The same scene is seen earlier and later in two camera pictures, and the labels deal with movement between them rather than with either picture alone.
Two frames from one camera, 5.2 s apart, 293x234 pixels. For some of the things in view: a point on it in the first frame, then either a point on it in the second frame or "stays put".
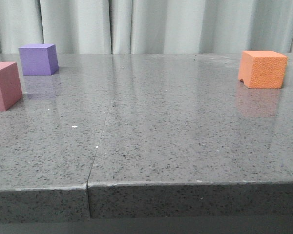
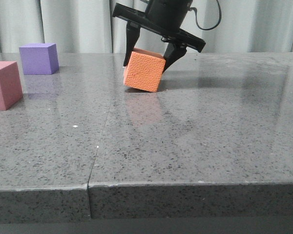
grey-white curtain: (148, 27) stays put
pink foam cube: (6, 87) stays put
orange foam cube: (262, 69) → (144, 69)
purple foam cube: (38, 59) stays put
